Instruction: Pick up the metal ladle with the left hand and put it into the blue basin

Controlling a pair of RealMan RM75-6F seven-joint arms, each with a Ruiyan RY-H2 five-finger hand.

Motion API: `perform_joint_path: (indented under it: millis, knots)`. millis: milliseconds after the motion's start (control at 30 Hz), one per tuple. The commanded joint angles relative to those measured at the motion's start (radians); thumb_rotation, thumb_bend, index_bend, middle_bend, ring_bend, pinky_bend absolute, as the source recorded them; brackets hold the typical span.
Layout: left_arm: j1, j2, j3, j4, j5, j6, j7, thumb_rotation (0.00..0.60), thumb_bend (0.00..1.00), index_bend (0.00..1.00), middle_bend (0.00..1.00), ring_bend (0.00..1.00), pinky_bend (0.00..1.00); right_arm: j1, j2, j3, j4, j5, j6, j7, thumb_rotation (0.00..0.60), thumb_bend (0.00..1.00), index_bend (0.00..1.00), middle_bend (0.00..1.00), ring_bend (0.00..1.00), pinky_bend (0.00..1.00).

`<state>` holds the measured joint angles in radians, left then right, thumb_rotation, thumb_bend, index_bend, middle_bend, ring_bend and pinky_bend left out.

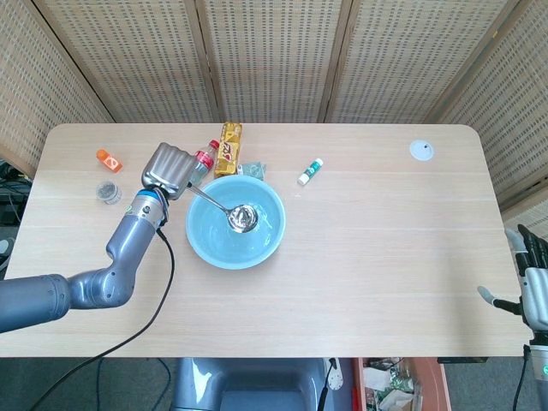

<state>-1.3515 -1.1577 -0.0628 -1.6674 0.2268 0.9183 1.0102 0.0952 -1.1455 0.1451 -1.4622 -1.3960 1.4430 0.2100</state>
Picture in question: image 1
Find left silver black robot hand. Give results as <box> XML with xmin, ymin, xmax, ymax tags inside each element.
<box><xmin>140</xmin><ymin>142</ymin><xmax>193</xmax><ymax>201</ymax></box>

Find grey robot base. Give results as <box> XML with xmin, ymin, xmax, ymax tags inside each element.
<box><xmin>170</xmin><ymin>357</ymin><xmax>356</xmax><ymax>411</ymax></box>

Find steel ladle black handle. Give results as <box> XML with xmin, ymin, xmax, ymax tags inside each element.
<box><xmin>187</xmin><ymin>182</ymin><xmax>259</xmax><ymax>235</ymax></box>

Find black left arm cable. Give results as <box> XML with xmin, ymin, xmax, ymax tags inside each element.
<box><xmin>25</xmin><ymin>216</ymin><xmax>176</xmax><ymax>411</ymax></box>

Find red bin with scraps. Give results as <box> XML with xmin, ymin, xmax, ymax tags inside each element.
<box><xmin>351</xmin><ymin>357</ymin><xmax>453</xmax><ymax>411</ymax></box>

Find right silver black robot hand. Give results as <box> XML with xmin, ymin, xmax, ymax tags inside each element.
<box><xmin>477</xmin><ymin>223</ymin><xmax>548</xmax><ymax>331</ymax></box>

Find woven rattan folding screen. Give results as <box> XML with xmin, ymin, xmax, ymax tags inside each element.
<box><xmin>0</xmin><ymin>0</ymin><xmax>548</xmax><ymax>219</ymax></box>

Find clear plastic bottle red label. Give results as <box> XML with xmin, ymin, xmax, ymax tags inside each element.
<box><xmin>188</xmin><ymin>139</ymin><xmax>220</xmax><ymax>186</ymax></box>

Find green foil packet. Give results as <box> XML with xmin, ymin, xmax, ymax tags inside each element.
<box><xmin>236</xmin><ymin>160</ymin><xmax>267</xmax><ymax>181</ymax></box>

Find light blue plastic basin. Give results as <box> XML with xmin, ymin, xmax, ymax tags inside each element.
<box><xmin>184</xmin><ymin>176</ymin><xmax>287</xmax><ymax>271</ymax></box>

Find yellow snack box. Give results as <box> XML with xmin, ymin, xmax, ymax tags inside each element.
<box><xmin>213</xmin><ymin>122</ymin><xmax>244</xmax><ymax>179</ymax></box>

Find white glue stick green label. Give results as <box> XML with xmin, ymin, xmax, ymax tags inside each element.
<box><xmin>297</xmin><ymin>158</ymin><xmax>325</xmax><ymax>186</ymax></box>

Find small clear jar grey contents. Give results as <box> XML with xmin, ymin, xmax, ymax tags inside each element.
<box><xmin>94</xmin><ymin>180</ymin><xmax>123</xmax><ymax>206</ymax></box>

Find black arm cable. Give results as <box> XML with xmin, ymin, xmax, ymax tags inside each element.
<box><xmin>25</xmin><ymin>216</ymin><xmax>176</xmax><ymax>411</ymax></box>
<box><xmin>511</xmin><ymin>343</ymin><xmax>533</xmax><ymax>411</ymax></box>

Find white round cable grommet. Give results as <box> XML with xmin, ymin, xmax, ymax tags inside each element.
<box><xmin>408</xmin><ymin>139</ymin><xmax>436</xmax><ymax>162</ymax></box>

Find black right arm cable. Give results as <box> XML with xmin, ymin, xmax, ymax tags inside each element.
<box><xmin>511</xmin><ymin>343</ymin><xmax>533</xmax><ymax>411</ymax></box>

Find small orange plastic bottle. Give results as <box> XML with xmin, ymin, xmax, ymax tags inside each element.
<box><xmin>96</xmin><ymin>148</ymin><xmax>125</xmax><ymax>173</ymax></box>

